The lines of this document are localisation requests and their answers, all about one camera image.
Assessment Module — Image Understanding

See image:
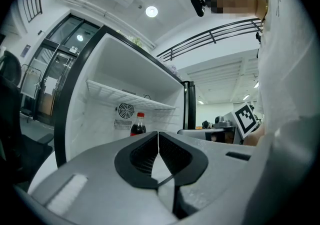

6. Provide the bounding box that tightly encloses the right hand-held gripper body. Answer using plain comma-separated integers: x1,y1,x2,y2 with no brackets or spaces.
214,102,261,145

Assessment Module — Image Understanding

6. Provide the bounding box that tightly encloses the round ceiling light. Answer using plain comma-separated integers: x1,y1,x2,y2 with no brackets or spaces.
145,5,159,18

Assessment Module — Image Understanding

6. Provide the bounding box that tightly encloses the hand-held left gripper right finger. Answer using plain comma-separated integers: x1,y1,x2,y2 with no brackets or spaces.
158,130,257,221

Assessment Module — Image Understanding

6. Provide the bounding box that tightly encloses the black office chair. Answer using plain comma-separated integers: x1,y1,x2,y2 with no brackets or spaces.
0,50,55,185

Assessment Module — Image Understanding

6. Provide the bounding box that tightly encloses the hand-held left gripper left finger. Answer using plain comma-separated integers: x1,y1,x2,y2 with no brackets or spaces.
27,130,179,225

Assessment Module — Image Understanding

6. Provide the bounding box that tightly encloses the person's grey sweatshirt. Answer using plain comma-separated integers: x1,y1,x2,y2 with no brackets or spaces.
244,0,320,220

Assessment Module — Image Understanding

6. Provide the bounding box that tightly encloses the black mini fridge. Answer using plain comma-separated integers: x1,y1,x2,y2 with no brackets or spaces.
54,24,196,169

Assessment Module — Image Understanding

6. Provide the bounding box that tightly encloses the black head camera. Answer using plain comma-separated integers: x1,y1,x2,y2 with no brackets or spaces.
190,0,207,18

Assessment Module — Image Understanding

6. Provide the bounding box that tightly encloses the black-framed glass door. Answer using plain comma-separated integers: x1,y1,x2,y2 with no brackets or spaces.
19,13,101,122

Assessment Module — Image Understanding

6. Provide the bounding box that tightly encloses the cola bottle with red cap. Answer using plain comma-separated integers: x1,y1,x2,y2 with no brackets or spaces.
129,112,147,137

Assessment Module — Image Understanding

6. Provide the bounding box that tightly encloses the black railing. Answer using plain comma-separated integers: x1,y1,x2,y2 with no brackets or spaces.
156,18,263,63

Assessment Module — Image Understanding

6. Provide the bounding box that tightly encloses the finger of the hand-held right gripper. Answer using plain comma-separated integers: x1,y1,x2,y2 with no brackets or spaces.
177,128,236,145

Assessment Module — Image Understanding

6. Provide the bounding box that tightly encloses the person's right forearm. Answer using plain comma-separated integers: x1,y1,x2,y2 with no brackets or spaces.
242,126,266,147

